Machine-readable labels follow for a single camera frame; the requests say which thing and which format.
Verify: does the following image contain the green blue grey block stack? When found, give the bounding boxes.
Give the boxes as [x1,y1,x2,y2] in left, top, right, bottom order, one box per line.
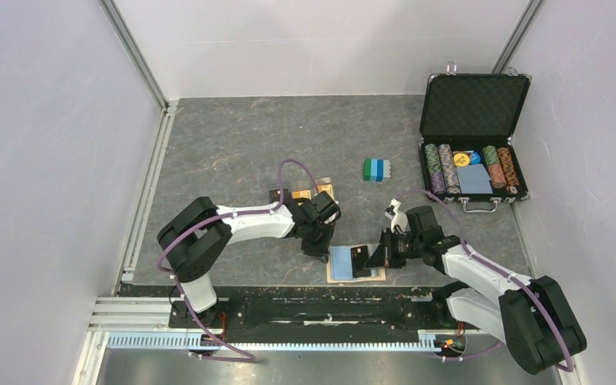
[363,158,391,182]

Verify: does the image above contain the cream leather card holder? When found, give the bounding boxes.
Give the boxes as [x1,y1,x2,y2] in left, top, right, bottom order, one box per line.
[326,244,386,284]

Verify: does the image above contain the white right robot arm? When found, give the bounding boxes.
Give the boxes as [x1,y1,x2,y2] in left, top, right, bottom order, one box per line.
[365,200,588,375]

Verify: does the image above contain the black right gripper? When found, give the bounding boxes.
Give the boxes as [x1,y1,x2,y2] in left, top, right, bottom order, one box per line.
[365,228,424,270]

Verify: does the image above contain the yellow dealer chip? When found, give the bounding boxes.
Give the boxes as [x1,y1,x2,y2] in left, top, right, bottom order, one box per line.
[453,152,471,168]

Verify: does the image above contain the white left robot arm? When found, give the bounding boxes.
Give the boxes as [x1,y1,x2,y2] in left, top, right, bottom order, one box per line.
[156,191,342,327]

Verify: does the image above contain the black credit card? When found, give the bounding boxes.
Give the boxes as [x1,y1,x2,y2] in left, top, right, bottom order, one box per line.
[350,245,371,278]

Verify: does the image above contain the blue playing card deck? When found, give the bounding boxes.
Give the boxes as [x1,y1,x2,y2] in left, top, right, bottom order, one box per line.
[456,164,493,195]

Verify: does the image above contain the gold credit card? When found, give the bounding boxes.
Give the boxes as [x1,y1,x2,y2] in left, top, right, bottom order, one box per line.
[317,184,334,198]
[292,189,314,200]

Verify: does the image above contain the black poker chip case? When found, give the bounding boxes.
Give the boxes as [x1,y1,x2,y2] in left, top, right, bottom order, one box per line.
[418,73,532,204]

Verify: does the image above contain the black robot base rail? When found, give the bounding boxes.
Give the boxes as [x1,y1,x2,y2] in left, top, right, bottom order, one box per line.
[168,286,485,344]

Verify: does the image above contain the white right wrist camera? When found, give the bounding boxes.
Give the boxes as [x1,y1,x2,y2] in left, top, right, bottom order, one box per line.
[384,198,408,234]

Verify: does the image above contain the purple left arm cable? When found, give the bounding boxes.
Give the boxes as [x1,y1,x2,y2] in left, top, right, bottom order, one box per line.
[156,159,322,278]

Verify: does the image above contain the clear acrylic card stand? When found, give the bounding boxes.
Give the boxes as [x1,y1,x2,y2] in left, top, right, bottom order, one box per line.
[283,177,336,200]

